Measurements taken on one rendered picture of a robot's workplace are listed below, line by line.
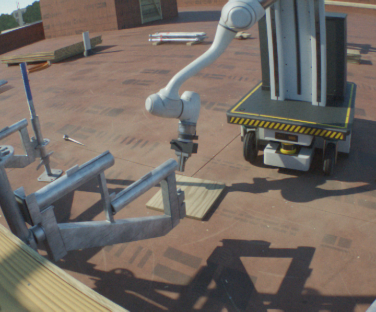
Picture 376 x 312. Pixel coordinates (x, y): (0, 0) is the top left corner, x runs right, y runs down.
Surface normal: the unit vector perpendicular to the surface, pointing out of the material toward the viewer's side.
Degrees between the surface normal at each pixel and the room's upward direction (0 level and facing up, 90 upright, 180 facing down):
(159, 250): 0
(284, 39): 90
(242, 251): 0
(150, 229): 90
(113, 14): 90
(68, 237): 90
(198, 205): 0
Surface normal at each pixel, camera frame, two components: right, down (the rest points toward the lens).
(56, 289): -0.11, -0.88
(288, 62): -0.49, 0.46
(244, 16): -0.18, 0.54
